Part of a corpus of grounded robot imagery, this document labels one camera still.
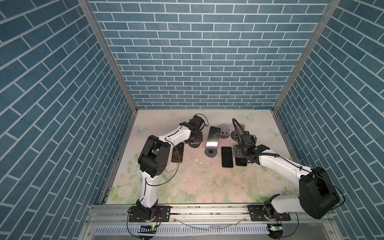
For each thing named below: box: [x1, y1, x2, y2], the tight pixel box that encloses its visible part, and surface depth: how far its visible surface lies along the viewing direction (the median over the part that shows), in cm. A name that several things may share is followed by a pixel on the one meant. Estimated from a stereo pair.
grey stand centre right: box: [204, 148, 218, 158], surface depth 98 cm
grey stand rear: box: [219, 124, 230, 139], surface depth 103 cm
